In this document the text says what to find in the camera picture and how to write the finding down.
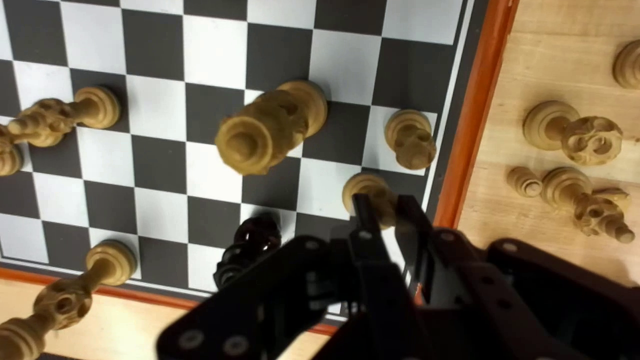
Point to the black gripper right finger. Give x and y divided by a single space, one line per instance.
520 300

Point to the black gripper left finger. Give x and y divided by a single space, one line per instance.
301 300

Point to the large beige chess piece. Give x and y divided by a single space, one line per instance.
272 126

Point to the black chess piece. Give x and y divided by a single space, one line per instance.
249 249

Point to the beige chess pawn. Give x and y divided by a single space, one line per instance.
525 181

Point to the beige crowned chess piece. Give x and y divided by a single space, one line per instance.
572 131

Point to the chessboard with red frame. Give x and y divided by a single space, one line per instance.
213 52

